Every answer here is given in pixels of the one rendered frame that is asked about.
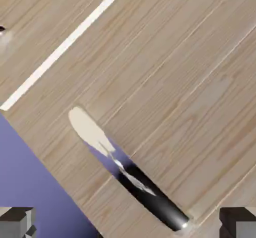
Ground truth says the light wood cabinet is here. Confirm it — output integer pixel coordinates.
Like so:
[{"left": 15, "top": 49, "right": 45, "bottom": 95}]
[{"left": 0, "top": 0, "right": 256, "bottom": 238}]

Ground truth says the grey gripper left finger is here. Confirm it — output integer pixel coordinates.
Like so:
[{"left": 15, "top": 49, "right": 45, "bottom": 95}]
[{"left": 0, "top": 206, "right": 38, "bottom": 238}]

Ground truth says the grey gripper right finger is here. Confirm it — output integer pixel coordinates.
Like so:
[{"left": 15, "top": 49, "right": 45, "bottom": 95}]
[{"left": 219, "top": 206, "right": 256, "bottom": 238}]

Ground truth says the light wood cabinet door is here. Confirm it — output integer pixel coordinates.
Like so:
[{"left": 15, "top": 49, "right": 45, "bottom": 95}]
[
  {"left": 0, "top": 0, "right": 256, "bottom": 238},
  {"left": 0, "top": 0, "right": 123, "bottom": 105}
]

